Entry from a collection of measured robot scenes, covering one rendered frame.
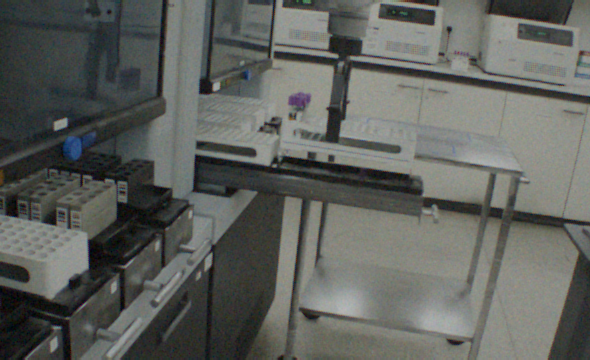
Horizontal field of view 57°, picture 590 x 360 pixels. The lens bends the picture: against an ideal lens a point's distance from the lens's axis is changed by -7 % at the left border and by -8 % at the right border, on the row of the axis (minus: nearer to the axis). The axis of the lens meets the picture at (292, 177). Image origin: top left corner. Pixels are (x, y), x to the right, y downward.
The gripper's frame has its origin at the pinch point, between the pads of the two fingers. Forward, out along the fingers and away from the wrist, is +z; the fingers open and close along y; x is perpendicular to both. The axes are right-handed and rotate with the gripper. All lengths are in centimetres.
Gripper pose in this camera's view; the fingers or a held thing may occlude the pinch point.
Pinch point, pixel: (335, 127)
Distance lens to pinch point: 132.7
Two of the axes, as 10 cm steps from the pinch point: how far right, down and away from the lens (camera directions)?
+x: -9.8, -1.5, 1.5
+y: 1.9, -2.7, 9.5
